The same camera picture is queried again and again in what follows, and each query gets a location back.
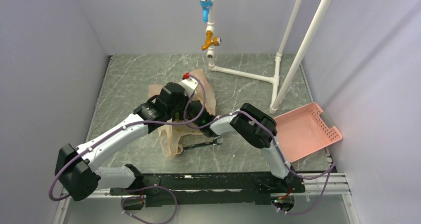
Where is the silver open-end wrench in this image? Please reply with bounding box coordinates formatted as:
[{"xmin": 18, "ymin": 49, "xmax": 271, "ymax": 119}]
[{"xmin": 181, "ymin": 137, "xmax": 223, "ymax": 152}]

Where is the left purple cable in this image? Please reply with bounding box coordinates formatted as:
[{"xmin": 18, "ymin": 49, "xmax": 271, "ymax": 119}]
[{"xmin": 48, "ymin": 73, "xmax": 207, "ymax": 202}]

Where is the white PVC pipe frame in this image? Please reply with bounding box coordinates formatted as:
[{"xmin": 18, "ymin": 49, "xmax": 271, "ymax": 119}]
[{"xmin": 205, "ymin": 0, "xmax": 333, "ymax": 114}]

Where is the pink plastic basket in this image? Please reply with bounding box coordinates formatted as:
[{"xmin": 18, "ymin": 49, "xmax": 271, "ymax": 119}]
[{"xmin": 274, "ymin": 102, "xmax": 343, "ymax": 162}]

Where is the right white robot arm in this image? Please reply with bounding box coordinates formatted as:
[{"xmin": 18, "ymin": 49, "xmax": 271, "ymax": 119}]
[{"xmin": 183, "ymin": 101, "xmax": 293, "ymax": 192}]

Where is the orange tap valve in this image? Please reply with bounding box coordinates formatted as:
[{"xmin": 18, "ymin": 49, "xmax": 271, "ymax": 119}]
[{"xmin": 201, "ymin": 30, "xmax": 221, "ymax": 51}]

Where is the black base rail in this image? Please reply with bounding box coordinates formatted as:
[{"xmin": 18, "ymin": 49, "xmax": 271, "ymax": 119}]
[{"xmin": 110, "ymin": 172, "xmax": 305, "ymax": 207}]

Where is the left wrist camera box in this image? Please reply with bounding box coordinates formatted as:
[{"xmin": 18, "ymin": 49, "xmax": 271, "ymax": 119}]
[{"xmin": 179, "ymin": 73, "xmax": 199, "ymax": 98}]

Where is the orange banana-print plastic bag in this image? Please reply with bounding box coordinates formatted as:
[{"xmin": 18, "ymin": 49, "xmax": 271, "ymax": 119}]
[{"xmin": 158, "ymin": 69, "xmax": 216, "ymax": 158}]

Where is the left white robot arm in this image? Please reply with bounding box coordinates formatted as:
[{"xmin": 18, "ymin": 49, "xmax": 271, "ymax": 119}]
[{"xmin": 55, "ymin": 78, "xmax": 198, "ymax": 201}]

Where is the blue tap valve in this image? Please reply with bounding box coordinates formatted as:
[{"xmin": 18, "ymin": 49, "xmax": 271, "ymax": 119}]
[{"xmin": 200, "ymin": 0, "xmax": 213, "ymax": 23}]

